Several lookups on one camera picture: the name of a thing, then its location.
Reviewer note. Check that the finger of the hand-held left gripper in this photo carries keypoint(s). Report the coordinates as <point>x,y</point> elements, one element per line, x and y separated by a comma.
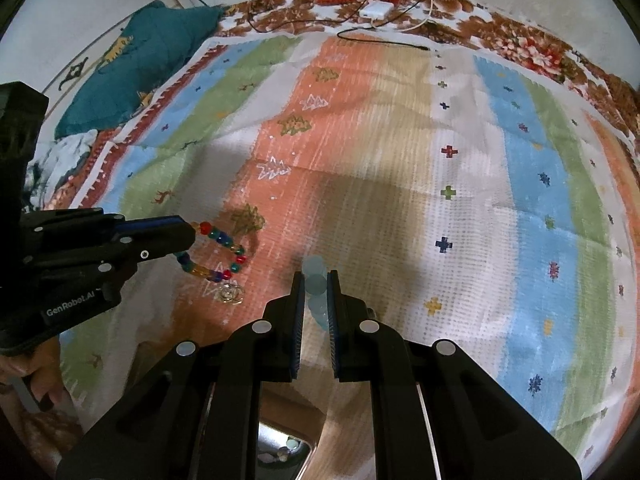
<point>165,247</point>
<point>150,227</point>

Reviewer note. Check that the metal tin box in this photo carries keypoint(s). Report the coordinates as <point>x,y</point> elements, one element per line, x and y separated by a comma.
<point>287,407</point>

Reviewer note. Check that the white charger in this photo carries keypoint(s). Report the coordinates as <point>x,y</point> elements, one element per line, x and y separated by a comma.
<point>375,10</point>

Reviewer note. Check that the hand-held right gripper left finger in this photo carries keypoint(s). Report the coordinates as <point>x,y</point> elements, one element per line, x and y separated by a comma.
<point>298,330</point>

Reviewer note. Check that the white patterned cloth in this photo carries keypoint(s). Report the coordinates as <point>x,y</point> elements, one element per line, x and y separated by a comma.
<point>75,150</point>

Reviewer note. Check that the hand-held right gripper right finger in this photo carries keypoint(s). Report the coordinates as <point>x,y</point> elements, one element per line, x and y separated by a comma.
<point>331,330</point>

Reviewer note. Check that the white bordered sheet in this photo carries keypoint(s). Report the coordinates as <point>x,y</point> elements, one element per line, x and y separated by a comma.
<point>90,45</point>

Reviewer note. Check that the person's left hand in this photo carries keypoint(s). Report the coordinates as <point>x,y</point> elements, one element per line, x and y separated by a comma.
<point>42,367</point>

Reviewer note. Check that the teal pillow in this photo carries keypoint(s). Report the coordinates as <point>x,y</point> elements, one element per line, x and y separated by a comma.
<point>150,50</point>

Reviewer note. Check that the striped colourful cloth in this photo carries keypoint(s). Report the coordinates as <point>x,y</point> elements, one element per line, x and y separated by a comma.
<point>475,185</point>

